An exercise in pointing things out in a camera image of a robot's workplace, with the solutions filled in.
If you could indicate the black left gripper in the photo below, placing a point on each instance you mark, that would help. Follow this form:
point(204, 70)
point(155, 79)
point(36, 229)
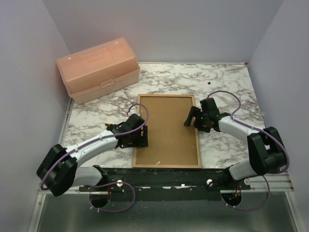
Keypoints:
point(142, 141)

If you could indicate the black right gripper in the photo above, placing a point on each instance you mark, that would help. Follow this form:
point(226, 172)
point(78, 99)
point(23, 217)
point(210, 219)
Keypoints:
point(194, 111)

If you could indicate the brown frame backing board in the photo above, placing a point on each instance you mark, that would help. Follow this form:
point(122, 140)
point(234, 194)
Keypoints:
point(166, 130)

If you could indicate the blue wooden picture frame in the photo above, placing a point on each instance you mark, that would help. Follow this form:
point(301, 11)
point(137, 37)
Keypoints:
point(199, 149)

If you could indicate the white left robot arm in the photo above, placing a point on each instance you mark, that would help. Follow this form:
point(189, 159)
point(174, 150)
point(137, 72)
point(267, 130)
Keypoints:
point(58, 169)

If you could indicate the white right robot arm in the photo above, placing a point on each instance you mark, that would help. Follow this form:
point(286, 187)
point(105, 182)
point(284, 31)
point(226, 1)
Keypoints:
point(267, 153)

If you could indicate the pink plastic storage box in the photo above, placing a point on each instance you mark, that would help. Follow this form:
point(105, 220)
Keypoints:
point(99, 70)

